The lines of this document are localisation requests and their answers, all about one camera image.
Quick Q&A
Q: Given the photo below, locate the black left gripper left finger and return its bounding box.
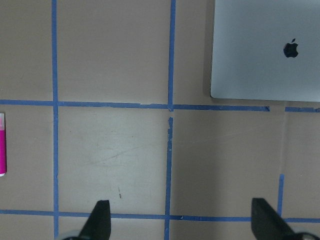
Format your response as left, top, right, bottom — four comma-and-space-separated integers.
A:
77, 200, 111, 240

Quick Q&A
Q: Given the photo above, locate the silver apple laptop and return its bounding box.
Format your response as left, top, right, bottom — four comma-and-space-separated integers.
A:
210, 0, 320, 102

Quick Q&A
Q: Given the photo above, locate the pink highlighter pen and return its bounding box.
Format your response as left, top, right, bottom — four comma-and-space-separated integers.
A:
0, 113, 7, 177

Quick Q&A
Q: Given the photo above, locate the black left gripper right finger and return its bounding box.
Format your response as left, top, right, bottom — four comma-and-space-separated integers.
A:
251, 198, 300, 240

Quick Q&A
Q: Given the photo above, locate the short blue tape strip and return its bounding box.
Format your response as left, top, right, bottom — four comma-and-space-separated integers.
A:
276, 173, 285, 216

